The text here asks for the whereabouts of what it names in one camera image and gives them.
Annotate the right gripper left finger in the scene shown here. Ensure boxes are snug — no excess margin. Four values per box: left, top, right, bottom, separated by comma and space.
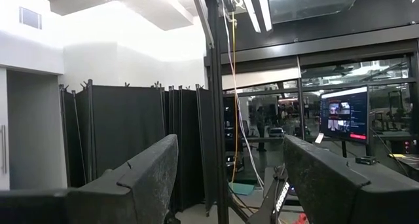
0, 134, 179, 224

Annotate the teal floor mat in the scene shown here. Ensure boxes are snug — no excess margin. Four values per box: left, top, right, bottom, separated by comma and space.
228, 181, 255, 196

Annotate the white ceiling light fixture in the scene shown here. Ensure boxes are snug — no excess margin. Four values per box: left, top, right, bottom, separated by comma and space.
238, 0, 274, 33

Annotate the small rectangular wall window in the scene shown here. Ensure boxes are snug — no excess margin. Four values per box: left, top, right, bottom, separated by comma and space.
18, 6, 43, 30

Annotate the small black box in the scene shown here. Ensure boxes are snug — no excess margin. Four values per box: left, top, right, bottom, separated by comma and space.
355, 155, 378, 166

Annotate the person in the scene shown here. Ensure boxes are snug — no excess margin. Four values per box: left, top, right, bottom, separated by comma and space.
254, 105, 268, 153

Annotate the hanging yellow cable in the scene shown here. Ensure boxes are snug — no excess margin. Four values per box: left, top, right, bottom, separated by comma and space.
230, 10, 239, 183

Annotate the white cabinet door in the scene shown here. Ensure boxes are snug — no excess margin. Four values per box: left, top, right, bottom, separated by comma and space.
0, 66, 11, 191

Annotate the hanging white cable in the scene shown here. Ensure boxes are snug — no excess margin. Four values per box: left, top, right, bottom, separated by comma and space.
221, 0, 265, 189

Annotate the lit computer monitor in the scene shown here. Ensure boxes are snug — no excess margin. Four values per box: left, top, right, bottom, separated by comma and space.
319, 85, 371, 143

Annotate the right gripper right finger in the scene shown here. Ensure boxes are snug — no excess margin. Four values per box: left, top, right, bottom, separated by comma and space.
283, 134, 419, 224

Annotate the grey desk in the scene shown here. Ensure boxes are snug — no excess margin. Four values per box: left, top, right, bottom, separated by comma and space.
369, 151, 419, 181

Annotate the black room divider screen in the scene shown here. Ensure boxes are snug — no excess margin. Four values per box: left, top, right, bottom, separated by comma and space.
58, 79, 219, 215

